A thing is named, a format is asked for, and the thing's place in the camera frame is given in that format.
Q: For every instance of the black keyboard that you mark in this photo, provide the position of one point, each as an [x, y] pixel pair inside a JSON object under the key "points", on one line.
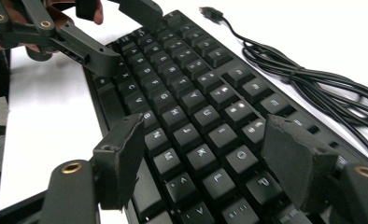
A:
{"points": [[191, 102]]}

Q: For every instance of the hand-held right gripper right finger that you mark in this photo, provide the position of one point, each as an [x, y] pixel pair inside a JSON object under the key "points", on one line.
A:
{"points": [[297, 158]]}

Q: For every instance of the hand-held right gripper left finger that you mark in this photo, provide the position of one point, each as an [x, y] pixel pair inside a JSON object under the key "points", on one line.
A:
{"points": [[120, 161]]}

